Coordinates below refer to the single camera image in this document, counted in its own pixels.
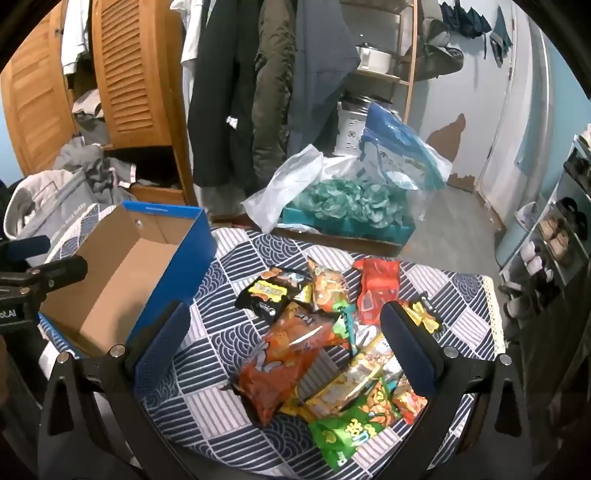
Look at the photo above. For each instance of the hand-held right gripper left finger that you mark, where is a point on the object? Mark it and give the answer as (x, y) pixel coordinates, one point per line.
(161, 344)

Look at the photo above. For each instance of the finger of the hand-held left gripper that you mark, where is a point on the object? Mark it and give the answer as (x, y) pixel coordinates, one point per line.
(27, 246)
(60, 271)

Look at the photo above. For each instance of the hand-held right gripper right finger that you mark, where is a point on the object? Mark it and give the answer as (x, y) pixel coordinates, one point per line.
(411, 353)

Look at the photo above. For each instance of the black yellow snack packet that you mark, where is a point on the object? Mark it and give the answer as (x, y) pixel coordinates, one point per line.
(422, 318)
(270, 293)

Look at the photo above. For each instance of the small orange red snack packet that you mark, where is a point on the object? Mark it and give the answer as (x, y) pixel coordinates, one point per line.
(408, 401)

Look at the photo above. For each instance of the silver blue snack packet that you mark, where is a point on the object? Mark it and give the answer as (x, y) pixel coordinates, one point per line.
(353, 330)

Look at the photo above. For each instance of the blue cardboard box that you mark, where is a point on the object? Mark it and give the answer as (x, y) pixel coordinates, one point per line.
(134, 277)

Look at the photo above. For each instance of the orange snack packet green label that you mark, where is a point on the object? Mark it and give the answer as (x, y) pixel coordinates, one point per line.
(328, 286)

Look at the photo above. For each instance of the large orange chip packet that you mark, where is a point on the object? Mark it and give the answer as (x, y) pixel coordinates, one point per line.
(281, 364)

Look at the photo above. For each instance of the grey hooded garment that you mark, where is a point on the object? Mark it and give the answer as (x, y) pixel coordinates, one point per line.
(41, 198)

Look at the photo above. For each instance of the navy patterned tablecloth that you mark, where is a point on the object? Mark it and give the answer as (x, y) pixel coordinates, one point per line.
(221, 341)

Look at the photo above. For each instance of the pile of grey clothes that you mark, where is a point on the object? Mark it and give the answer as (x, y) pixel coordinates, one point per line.
(92, 161)

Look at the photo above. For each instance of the white shoe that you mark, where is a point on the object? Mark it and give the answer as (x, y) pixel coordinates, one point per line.
(542, 268)
(528, 252)

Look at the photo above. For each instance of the light blue bin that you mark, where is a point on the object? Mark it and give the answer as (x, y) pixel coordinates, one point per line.
(519, 235)

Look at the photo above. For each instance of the heap of teal plastic bags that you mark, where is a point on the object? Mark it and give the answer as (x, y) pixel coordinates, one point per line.
(351, 201)

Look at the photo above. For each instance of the beige shoe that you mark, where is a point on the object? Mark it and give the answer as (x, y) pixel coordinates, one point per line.
(548, 229)
(561, 243)

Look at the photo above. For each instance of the wooden louvred wardrobe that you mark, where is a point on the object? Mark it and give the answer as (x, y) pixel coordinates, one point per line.
(134, 78)

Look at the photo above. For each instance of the white hanging shirt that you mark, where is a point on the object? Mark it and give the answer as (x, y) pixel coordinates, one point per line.
(74, 37)

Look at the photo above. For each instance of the shoe rack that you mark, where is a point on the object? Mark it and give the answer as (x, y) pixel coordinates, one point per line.
(561, 194)

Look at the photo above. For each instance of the white perforated basket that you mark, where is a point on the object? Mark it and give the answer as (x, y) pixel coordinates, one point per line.
(351, 129)

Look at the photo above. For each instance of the black hanging jacket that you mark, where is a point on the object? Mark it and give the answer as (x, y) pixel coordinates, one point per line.
(221, 92)

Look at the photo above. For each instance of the white door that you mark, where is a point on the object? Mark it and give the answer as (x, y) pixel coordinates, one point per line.
(517, 115)

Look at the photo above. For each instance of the white hanging garment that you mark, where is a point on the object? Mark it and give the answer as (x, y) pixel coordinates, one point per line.
(190, 32)

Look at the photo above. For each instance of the olive hanging jacket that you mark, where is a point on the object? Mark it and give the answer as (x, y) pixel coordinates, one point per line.
(274, 83)

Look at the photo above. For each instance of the grey blue hanging coat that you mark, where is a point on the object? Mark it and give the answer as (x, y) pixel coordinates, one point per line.
(318, 74)

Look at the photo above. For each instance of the white pot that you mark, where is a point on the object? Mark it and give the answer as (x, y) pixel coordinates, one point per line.
(374, 57)

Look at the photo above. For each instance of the wooden shelf unit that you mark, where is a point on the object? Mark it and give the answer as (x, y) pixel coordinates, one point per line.
(408, 55)

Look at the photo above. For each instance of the dark green hanging bag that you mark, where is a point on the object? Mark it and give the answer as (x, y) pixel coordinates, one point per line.
(438, 50)

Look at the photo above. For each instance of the teal hanging cloth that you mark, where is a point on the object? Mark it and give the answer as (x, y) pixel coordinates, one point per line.
(501, 34)

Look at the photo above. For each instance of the dark blue hanging cloth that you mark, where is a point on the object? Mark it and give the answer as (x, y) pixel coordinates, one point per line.
(464, 16)

